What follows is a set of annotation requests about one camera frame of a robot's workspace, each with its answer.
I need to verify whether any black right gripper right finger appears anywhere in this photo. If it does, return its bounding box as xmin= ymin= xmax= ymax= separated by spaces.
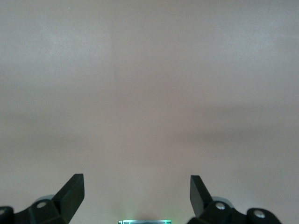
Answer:
xmin=188 ymin=175 xmax=282 ymax=224

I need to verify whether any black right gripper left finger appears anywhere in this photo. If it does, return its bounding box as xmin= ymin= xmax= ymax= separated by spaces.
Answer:
xmin=0 ymin=174 xmax=85 ymax=224

